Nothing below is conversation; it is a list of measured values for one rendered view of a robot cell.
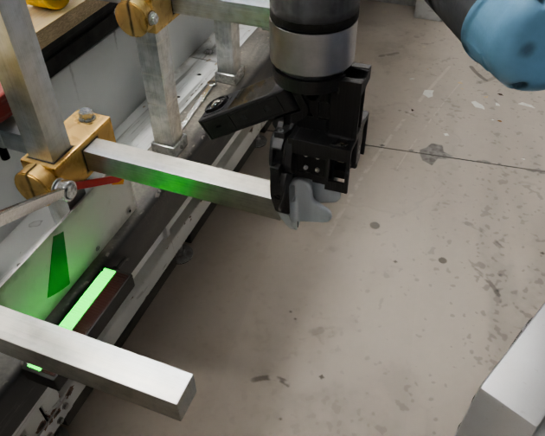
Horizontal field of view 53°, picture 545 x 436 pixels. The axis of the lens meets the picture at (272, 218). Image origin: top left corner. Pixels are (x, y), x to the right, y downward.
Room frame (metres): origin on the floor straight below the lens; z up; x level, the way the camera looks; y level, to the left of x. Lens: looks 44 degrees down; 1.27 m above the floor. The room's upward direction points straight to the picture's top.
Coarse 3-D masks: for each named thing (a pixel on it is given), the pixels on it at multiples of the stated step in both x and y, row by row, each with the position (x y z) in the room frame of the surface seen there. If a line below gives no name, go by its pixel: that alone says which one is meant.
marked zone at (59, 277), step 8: (56, 240) 0.46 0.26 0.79; (64, 240) 0.47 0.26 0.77; (56, 248) 0.46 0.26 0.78; (64, 248) 0.47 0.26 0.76; (56, 256) 0.45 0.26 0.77; (64, 256) 0.46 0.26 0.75; (56, 264) 0.45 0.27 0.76; (64, 264) 0.46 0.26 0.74; (56, 272) 0.44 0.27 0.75; (64, 272) 0.45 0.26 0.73; (56, 280) 0.44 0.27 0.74; (64, 280) 0.45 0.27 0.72; (48, 288) 0.43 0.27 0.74; (56, 288) 0.43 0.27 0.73; (48, 296) 0.42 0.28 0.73
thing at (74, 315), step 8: (104, 272) 0.48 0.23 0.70; (112, 272) 0.48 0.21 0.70; (96, 280) 0.47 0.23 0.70; (104, 280) 0.47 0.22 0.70; (88, 288) 0.45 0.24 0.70; (96, 288) 0.45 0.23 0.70; (88, 296) 0.44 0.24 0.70; (96, 296) 0.44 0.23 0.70; (80, 304) 0.43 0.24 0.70; (88, 304) 0.43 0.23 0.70; (72, 312) 0.41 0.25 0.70; (80, 312) 0.41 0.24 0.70; (64, 320) 0.40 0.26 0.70; (72, 320) 0.40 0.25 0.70; (72, 328) 0.39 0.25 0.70; (32, 368) 0.34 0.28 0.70; (40, 368) 0.34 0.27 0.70
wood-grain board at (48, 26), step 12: (72, 0) 0.89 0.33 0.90; (84, 0) 0.89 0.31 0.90; (96, 0) 0.92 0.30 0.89; (36, 12) 0.84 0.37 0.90; (48, 12) 0.84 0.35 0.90; (60, 12) 0.84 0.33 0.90; (72, 12) 0.86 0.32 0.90; (84, 12) 0.88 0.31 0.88; (36, 24) 0.80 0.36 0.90; (48, 24) 0.80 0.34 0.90; (60, 24) 0.82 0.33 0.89; (72, 24) 0.85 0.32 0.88; (48, 36) 0.80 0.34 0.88
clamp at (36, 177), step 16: (80, 128) 0.57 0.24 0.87; (96, 128) 0.57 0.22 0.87; (80, 144) 0.54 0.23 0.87; (32, 160) 0.51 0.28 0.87; (64, 160) 0.51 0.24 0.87; (80, 160) 0.53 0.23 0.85; (16, 176) 0.49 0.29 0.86; (32, 176) 0.48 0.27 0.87; (48, 176) 0.49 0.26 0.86; (64, 176) 0.50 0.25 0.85; (80, 176) 0.52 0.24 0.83; (32, 192) 0.48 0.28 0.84
